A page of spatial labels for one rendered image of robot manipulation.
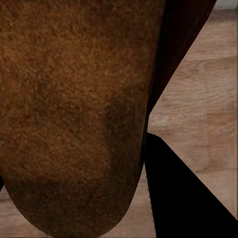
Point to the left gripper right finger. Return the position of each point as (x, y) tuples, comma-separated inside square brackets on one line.
[(182, 206)]

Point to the sandal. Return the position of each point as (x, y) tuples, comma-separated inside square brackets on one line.
[(78, 81)]

